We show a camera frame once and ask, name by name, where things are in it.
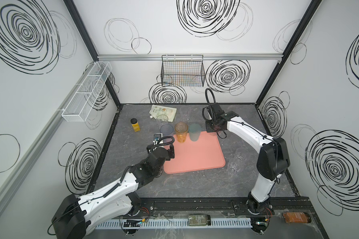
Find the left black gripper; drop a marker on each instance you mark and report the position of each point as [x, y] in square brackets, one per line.
[160, 147]

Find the blue textured plastic cup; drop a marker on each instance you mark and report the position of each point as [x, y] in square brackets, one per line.
[166, 130]

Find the pink plastic tray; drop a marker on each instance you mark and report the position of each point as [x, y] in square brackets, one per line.
[203, 154]

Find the amber yellow plastic cup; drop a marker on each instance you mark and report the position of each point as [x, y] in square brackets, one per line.
[181, 129]

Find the white slotted cable duct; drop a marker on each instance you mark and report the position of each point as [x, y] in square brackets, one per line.
[215, 223]

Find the black wire basket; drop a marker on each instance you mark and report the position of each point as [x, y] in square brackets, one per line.
[182, 70]

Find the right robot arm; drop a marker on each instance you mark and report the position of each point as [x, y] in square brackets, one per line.
[273, 157]

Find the white green sugar pouch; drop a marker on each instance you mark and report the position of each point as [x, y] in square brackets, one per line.
[157, 110]

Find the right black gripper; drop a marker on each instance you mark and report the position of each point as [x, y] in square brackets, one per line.
[213, 127]

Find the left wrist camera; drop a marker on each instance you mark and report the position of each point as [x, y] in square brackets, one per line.
[157, 138]

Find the yellow spice jar black lid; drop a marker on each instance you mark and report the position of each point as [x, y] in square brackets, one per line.
[135, 124]

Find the white mesh wall shelf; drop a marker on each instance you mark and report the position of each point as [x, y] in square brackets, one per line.
[88, 91]

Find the clear faceted glass near pouch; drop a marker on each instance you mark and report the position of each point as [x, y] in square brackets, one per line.
[162, 120]

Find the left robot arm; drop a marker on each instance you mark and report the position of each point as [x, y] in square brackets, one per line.
[77, 217]

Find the teal green plastic cup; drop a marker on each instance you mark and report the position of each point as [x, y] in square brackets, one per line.
[194, 131]

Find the clear short glass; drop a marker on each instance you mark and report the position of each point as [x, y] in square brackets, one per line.
[241, 154]
[234, 167]

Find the black mounting rail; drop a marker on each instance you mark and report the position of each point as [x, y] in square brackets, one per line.
[237, 205]

